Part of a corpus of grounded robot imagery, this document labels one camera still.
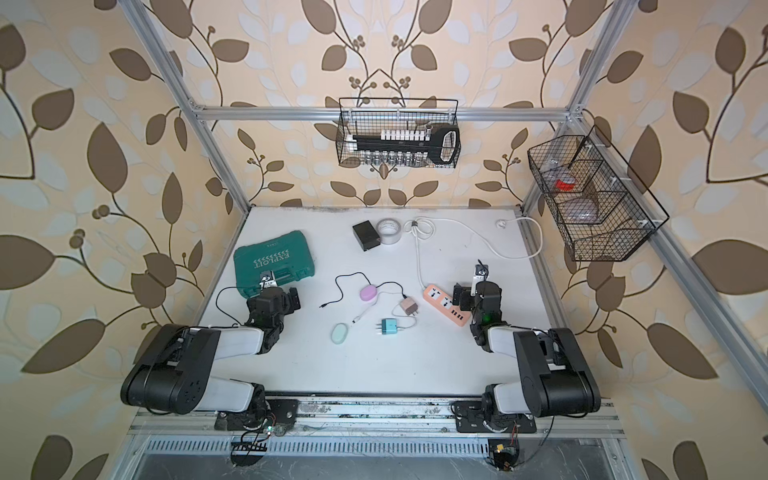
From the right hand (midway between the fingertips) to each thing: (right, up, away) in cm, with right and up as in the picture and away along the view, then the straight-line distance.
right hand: (474, 285), depth 94 cm
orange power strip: (-11, -5, -2) cm, 12 cm away
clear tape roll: (-28, +18, +20) cm, 38 cm away
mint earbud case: (-42, -13, -6) cm, 44 cm away
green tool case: (-61, +9, +7) cm, 62 cm away
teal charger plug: (-27, -11, -5) cm, 30 cm away
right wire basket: (+26, +21, -20) cm, 39 cm away
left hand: (-64, -1, -1) cm, 64 cm away
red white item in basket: (+21, +30, -13) cm, 39 cm away
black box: (-36, +16, +15) cm, 42 cm away
